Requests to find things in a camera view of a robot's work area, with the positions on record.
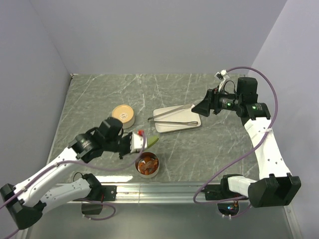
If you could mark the metal food tongs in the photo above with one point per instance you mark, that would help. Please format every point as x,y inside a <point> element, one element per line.
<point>183,107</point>

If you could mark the orange chicken wing piece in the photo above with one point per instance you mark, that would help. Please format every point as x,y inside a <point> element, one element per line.
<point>151,162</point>

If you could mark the aluminium front rail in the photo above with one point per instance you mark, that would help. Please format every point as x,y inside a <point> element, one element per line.
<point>174,191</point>

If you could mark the beige round lid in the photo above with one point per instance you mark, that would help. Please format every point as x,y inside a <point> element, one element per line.
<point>123,109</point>

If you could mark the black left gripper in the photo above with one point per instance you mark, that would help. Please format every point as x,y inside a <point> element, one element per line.
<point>128,137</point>

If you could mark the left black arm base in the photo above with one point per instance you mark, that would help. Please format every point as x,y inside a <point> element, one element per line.
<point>102,193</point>

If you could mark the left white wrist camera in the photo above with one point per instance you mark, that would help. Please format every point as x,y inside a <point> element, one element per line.
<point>138,143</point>

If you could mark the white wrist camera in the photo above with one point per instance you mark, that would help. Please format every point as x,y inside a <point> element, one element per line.
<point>138,143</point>
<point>223,77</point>

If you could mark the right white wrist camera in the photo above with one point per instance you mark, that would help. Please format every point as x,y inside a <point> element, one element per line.
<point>223,77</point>

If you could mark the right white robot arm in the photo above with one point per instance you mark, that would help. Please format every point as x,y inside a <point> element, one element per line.
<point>257,121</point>

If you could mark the white rectangular plate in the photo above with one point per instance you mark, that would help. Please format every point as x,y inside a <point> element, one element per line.
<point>181,115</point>

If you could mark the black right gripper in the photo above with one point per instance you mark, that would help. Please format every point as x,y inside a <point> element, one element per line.
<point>203,108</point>

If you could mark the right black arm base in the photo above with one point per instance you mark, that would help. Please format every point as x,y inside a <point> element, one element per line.
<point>216,193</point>

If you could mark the steel bowl from rail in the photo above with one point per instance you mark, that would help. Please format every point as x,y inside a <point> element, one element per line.
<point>126,119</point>

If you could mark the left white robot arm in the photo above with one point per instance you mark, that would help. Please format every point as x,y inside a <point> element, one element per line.
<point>30,199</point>

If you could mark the large orange fish piece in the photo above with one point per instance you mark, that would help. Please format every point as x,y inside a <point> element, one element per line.
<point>143,168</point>

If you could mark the green round lid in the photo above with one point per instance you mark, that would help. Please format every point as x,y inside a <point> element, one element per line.
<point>152,140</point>

